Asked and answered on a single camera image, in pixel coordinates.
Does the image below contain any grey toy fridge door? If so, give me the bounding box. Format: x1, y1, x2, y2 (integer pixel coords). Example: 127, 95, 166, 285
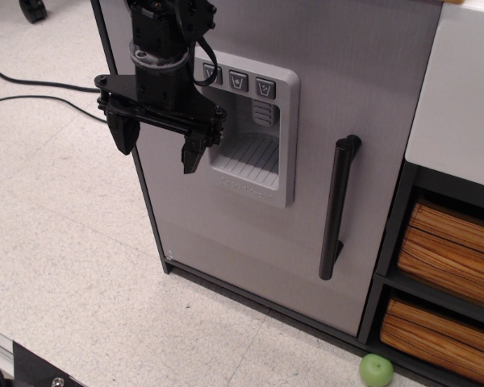
97, 0, 444, 338

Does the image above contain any lower wooden striped bin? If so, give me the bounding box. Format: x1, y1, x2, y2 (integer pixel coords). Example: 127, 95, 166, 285
380, 298, 484, 385

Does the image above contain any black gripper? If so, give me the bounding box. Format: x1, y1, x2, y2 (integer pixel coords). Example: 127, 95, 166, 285
94, 64, 227, 174

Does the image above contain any grey water dispenser panel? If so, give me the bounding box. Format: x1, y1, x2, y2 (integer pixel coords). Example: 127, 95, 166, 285
194, 48, 300, 208

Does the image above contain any wooden striped bin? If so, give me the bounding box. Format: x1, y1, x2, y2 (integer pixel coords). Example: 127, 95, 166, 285
380, 298, 484, 385
398, 199, 484, 307

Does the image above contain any black floor cable upper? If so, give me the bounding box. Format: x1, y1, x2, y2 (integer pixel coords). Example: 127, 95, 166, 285
0, 62, 116, 94

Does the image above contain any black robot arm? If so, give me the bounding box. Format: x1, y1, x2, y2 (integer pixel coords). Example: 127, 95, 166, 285
95, 1, 227, 174

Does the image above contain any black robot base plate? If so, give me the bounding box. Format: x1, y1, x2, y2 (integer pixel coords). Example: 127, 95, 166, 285
13, 341, 84, 387

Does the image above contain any green toy apple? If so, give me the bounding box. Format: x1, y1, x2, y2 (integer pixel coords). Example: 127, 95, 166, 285
359, 354, 394, 387

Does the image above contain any dark grey toy kitchen cabinet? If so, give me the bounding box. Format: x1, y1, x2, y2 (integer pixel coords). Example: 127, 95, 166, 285
89, 0, 484, 387

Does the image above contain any black caster wheel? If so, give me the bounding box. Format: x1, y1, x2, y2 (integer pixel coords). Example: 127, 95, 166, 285
19, 0, 47, 23

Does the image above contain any upper wooden striped bin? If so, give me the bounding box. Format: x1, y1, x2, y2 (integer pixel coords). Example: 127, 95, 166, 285
398, 199, 484, 307

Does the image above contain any black bar door handle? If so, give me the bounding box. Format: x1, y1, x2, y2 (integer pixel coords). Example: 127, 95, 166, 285
319, 135, 361, 281

